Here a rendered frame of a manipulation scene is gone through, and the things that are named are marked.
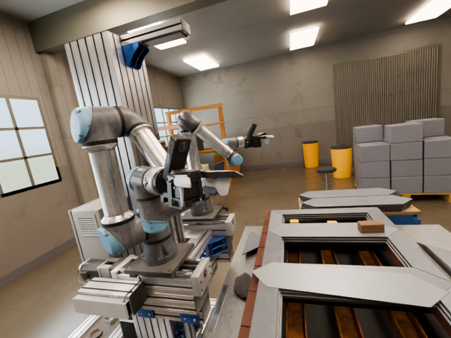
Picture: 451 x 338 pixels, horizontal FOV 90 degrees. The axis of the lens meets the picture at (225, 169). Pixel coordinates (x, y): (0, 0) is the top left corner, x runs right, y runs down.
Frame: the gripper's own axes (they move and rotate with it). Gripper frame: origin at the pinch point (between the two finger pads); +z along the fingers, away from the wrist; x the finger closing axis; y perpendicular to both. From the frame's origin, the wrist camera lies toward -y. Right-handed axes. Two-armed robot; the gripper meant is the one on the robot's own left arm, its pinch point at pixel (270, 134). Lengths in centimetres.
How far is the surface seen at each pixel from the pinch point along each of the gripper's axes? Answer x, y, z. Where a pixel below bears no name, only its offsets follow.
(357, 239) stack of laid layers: 57, 55, 26
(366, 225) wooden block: 55, 49, 33
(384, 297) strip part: 97, 48, 4
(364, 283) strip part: 88, 49, 3
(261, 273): 68, 52, -34
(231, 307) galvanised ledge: 66, 69, -51
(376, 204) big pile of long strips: 25, 58, 69
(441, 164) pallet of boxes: -101, 102, 298
